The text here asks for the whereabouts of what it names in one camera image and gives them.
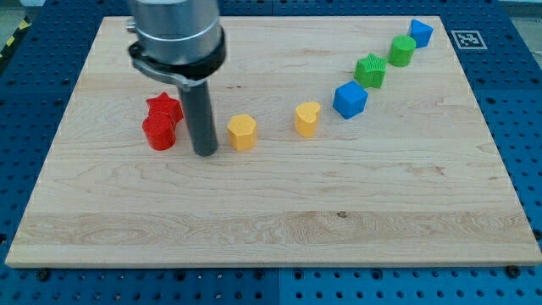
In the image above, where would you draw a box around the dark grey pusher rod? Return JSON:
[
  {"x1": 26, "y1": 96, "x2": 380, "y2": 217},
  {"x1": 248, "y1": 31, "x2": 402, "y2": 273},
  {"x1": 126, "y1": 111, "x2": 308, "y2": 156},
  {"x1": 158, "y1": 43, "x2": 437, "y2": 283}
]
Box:
[{"x1": 179, "y1": 80, "x2": 218, "y2": 157}]

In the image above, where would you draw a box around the yellow hexagon block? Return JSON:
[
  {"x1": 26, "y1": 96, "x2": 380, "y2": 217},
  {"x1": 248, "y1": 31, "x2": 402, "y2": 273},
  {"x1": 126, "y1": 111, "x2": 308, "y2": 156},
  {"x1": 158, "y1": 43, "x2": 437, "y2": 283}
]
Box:
[{"x1": 227, "y1": 114, "x2": 257, "y2": 151}]

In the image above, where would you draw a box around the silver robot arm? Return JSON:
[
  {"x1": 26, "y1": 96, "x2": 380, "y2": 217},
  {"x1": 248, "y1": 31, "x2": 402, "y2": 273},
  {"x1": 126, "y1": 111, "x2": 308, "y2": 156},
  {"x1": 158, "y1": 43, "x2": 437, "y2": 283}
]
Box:
[{"x1": 127, "y1": 0, "x2": 226, "y2": 157}]

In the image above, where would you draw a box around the yellow heart block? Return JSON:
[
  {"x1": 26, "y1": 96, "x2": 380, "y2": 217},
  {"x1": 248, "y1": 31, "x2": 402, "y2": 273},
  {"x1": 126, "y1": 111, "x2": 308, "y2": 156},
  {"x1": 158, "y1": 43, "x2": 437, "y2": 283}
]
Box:
[{"x1": 294, "y1": 102, "x2": 321, "y2": 138}]

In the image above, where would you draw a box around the red star block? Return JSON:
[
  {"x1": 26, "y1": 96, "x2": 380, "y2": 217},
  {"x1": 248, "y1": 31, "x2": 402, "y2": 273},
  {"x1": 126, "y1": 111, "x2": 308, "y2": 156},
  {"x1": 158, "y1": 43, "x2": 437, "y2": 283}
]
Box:
[{"x1": 147, "y1": 92, "x2": 184, "y2": 129}]

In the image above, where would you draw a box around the red cylinder block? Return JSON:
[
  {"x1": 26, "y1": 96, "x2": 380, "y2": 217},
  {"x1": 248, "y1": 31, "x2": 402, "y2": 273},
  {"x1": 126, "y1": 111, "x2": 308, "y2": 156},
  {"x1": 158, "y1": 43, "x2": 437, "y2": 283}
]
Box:
[{"x1": 142, "y1": 114, "x2": 176, "y2": 151}]

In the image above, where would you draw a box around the wooden board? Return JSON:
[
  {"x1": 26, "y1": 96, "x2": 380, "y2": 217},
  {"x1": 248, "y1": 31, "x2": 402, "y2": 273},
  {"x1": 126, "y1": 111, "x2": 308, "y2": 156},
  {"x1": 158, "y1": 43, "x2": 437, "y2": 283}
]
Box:
[{"x1": 6, "y1": 16, "x2": 541, "y2": 269}]

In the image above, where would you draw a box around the blue cube block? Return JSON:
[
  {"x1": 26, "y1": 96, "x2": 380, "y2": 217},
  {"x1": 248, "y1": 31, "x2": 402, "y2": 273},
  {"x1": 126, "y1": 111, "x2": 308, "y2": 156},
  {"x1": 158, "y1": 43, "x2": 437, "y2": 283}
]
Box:
[{"x1": 333, "y1": 80, "x2": 368, "y2": 119}]

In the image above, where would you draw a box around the green star block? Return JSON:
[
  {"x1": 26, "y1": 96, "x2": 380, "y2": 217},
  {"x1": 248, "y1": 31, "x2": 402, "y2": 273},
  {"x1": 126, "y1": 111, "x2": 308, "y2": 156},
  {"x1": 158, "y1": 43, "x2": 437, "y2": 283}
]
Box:
[{"x1": 353, "y1": 53, "x2": 387, "y2": 88}]

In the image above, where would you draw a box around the green cylinder block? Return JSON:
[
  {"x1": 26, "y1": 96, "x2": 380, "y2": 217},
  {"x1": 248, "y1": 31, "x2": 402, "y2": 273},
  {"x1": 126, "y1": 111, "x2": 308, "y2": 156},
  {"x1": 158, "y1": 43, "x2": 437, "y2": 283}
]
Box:
[{"x1": 388, "y1": 35, "x2": 417, "y2": 67}]

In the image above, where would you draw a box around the blue triangle block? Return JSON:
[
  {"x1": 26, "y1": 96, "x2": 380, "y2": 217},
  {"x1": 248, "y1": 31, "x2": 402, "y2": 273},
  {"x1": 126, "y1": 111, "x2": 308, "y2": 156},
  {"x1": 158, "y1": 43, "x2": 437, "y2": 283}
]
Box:
[{"x1": 407, "y1": 19, "x2": 434, "y2": 48}]

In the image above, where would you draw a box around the white fiducial marker tag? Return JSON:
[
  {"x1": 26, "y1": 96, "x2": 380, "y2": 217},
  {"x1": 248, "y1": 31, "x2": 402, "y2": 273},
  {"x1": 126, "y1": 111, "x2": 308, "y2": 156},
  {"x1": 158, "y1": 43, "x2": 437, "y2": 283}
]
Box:
[{"x1": 451, "y1": 30, "x2": 487, "y2": 50}]

